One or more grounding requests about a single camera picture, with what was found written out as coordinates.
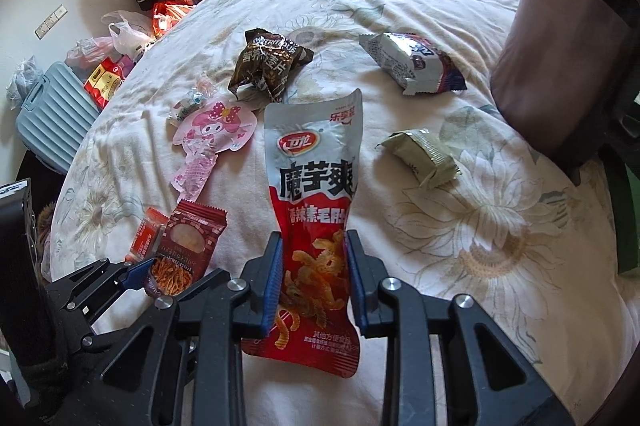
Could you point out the olive green snack packet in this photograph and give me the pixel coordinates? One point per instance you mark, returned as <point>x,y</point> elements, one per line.
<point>430,161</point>

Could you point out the dark red noodle snack packet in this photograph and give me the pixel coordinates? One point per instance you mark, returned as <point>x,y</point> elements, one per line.
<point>187,244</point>

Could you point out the light blue suitcase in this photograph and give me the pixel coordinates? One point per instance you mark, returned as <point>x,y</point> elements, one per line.
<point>55,117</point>

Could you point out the orange red plastic bag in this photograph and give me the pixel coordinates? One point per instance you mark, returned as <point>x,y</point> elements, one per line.
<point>166,15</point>

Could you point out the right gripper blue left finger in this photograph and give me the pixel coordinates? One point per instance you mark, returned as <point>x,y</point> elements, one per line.
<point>247,306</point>

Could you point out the red white konjac snack bag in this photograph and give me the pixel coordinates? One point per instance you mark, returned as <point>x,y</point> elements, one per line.
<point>312,160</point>

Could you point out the brown chocolate snack bag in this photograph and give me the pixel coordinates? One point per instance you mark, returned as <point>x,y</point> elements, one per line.
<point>266,63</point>

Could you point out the white blue snack bag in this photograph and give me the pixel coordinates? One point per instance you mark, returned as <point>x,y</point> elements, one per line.
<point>416,65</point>

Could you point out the black silver trash bin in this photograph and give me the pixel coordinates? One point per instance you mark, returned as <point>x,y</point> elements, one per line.
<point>567,78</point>

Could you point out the pink plastic bag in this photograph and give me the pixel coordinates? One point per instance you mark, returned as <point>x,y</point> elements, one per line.
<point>89,52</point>

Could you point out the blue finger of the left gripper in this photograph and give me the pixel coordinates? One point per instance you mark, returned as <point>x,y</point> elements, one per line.
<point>136,274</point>

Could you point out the red yellow snack bag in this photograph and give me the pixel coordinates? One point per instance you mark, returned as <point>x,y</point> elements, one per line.
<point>103,82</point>

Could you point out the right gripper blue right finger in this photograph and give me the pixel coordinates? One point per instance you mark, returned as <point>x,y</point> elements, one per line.
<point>487,380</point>

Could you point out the pink My Melody packet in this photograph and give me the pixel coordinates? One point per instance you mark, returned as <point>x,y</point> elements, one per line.
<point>219,126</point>

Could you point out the small red snack packet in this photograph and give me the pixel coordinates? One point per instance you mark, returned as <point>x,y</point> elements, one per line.
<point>148,235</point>

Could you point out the wall power strip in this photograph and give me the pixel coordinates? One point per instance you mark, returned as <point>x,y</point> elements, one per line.
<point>50,22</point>

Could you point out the white plastic bag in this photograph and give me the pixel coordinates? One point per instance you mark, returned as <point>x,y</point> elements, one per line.
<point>131,32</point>

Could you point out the clear cartoon candy packet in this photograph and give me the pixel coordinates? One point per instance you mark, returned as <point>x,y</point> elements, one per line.
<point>192,101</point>

